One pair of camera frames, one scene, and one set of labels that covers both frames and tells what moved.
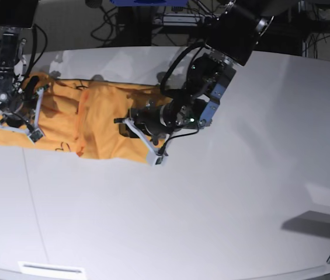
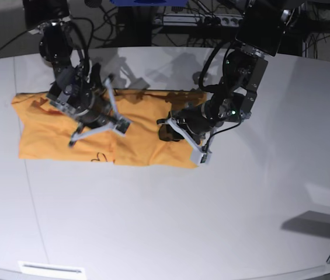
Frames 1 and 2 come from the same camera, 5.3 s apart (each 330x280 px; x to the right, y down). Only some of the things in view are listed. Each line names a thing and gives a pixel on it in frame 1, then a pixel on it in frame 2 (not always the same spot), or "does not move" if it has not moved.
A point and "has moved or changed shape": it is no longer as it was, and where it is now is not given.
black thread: [62, 149] → [97, 157]
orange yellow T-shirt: [86, 118] has moved or changed shape
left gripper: [5, 95] → [88, 104]
